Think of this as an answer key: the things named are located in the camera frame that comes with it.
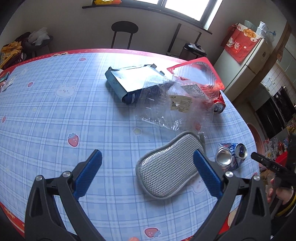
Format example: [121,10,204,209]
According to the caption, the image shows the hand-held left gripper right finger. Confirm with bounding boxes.
[193,149,271,241]

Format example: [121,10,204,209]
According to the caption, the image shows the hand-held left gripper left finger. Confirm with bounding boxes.
[25,149,103,241]

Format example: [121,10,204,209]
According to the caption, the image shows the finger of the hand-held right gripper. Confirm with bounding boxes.
[251,152,288,174]

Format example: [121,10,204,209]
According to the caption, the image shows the crushed blue can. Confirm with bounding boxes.
[215,142,248,171]

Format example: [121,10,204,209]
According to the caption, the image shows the brown plastic bucket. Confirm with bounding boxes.
[246,122,263,153]

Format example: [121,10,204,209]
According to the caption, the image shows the silver mesh scouring pad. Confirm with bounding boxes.
[135,131,206,200]

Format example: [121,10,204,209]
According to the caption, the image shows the crushed red can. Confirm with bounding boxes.
[201,89,226,114]

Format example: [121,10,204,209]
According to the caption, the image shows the clear plastic clamshell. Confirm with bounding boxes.
[135,75,214,132]

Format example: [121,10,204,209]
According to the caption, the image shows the blue snack wrapper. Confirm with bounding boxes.
[105,64,166,105]

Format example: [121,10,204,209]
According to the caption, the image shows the red rimmed clear plastic tray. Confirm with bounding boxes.
[166,57,226,102]

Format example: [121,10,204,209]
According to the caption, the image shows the person's right forearm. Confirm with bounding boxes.
[276,191,296,218]

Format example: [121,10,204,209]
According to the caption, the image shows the person's right hand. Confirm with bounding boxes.
[266,177,295,204]

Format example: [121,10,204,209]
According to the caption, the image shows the pile of filled plastic bags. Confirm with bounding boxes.
[261,137,289,163]

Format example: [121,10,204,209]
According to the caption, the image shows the black integrated stove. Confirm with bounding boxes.
[255,86,296,137]

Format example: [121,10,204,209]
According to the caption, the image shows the blue plaid tablecloth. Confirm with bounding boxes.
[0,52,260,239]

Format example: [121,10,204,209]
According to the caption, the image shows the cream two door fridge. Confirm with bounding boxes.
[213,35,272,100]

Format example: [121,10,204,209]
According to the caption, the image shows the red printed fridge cloth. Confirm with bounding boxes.
[221,23,263,63]

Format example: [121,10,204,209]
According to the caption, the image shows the white printed sachet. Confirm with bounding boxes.
[2,75,17,90]

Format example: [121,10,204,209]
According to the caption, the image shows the silver electric pressure cooker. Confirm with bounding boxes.
[179,42,207,61]

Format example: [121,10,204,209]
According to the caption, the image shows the clear plastic bags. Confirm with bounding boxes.
[264,25,277,43]

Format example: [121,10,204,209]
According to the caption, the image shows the dark chair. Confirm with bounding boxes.
[14,32,53,58]

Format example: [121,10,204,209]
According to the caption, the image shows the yellow printed bag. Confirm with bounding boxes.
[0,41,23,69]

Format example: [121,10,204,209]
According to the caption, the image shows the crumpled white bag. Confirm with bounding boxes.
[28,27,49,44]

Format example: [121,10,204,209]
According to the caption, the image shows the dark framed window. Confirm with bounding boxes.
[159,0,223,32]

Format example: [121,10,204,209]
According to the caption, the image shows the dark window sill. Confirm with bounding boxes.
[82,4,213,35]

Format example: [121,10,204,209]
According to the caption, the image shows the orange wall calendar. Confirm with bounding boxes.
[276,45,285,63]

